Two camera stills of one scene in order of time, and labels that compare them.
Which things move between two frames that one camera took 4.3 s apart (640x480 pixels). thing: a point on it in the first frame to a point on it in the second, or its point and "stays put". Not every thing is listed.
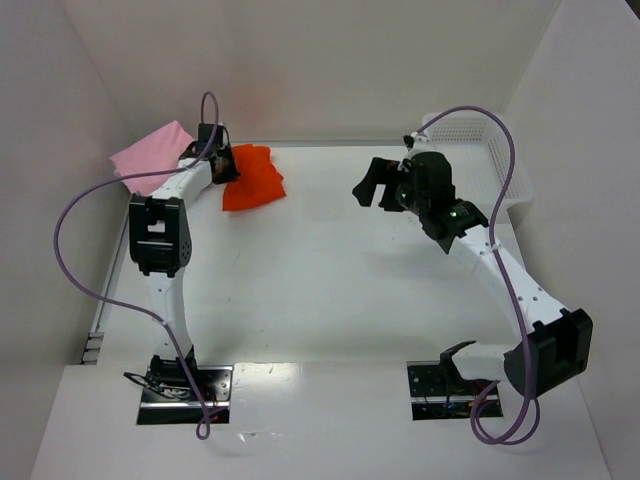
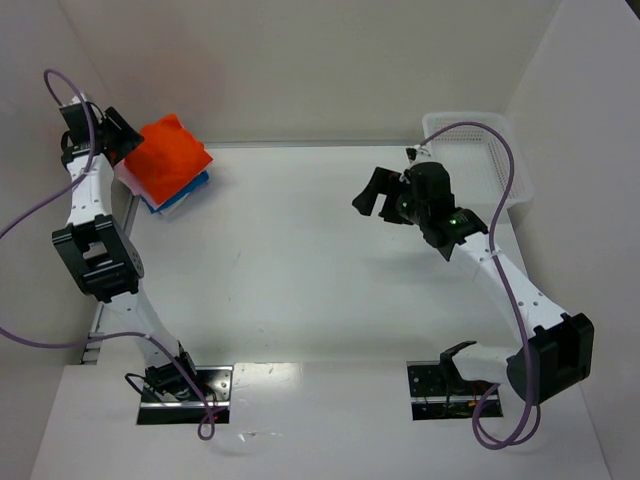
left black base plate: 180,404 stays put
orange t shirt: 259,180 to 167,158
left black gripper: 223,167 to 116,138
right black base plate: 438,391 stays put
